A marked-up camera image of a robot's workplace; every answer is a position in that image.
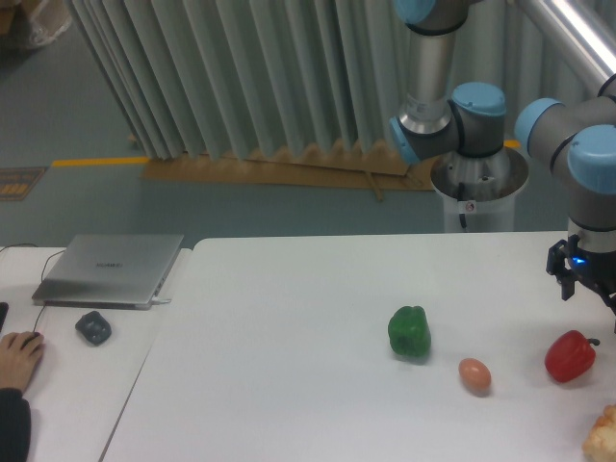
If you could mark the brown egg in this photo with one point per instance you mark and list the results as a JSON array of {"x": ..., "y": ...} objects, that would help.
[{"x": 475, "y": 375}]

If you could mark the person's hand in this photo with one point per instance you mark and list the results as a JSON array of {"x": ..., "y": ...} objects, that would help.
[{"x": 17, "y": 364}]

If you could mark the red bell pepper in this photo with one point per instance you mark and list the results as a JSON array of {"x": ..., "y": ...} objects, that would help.
[{"x": 570, "y": 356}]

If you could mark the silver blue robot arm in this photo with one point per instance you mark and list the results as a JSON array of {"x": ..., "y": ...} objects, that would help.
[{"x": 462, "y": 130}]

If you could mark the green bell pepper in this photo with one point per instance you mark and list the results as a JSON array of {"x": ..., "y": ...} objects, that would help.
[{"x": 409, "y": 333}]

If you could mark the orange floor sign sticker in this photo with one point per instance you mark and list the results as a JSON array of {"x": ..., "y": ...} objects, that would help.
[{"x": 17, "y": 182}]

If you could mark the black keyboard edge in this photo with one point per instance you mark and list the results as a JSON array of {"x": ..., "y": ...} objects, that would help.
[{"x": 4, "y": 309}]

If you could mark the dark grey small gadget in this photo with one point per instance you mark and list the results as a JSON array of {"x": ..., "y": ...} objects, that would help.
[{"x": 94, "y": 328}]

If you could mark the brown cardboard sheet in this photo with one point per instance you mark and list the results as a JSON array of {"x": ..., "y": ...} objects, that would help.
[{"x": 379, "y": 170}]

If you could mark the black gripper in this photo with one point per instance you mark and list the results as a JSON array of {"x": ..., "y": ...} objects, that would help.
[{"x": 592, "y": 259}]

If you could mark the dark sleeved forearm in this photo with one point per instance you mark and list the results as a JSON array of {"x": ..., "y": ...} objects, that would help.
[{"x": 16, "y": 426}]

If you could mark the grey pleated curtain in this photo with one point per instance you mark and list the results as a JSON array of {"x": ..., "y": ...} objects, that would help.
[{"x": 195, "y": 77}]

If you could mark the silver closed laptop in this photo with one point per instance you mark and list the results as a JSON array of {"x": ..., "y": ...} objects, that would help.
[{"x": 125, "y": 271}]

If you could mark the orange textured food item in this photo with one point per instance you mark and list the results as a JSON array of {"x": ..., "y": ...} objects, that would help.
[{"x": 599, "y": 444}]

